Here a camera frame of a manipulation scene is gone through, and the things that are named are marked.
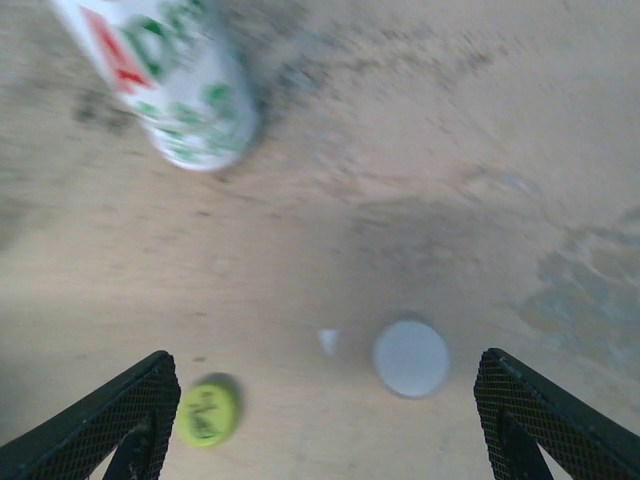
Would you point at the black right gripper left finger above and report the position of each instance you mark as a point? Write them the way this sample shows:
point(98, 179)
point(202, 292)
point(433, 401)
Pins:
point(90, 435)

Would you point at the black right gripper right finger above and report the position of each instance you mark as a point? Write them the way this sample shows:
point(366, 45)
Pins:
point(550, 430)

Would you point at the yellow-green bottle cap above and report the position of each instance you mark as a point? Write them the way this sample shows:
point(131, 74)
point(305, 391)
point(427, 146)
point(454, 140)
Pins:
point(207, 410)

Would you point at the white bottle cap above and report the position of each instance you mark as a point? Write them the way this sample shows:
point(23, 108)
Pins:
point(411, 359)

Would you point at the small white scrap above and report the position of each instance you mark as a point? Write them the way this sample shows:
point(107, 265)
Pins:
point(328, 341)

